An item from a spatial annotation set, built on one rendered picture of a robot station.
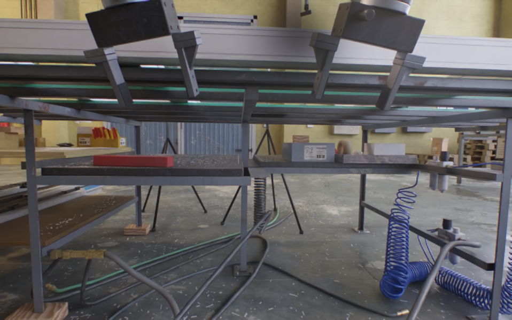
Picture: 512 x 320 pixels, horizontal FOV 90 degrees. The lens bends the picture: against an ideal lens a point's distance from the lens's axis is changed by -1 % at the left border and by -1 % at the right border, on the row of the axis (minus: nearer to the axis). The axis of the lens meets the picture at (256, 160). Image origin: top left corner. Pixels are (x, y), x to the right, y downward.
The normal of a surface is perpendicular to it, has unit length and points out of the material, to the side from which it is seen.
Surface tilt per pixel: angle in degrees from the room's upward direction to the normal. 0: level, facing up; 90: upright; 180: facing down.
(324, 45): 114
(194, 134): 90
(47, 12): 90
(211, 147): 90
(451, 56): 90
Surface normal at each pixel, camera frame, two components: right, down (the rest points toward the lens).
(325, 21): 0.07, 0.07
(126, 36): -0.10, 0.47
